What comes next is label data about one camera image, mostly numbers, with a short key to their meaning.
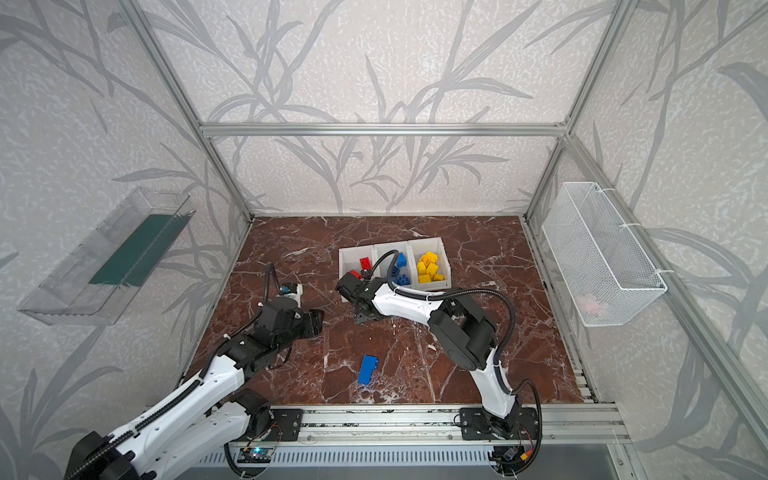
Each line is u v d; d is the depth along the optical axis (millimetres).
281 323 632
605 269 614
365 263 1038
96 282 633
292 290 732
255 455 708
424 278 988
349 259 1040
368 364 828
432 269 1014
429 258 1034
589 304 731
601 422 753
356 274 1038
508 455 754
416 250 1025
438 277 1008
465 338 500
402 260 1021
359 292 679
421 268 988
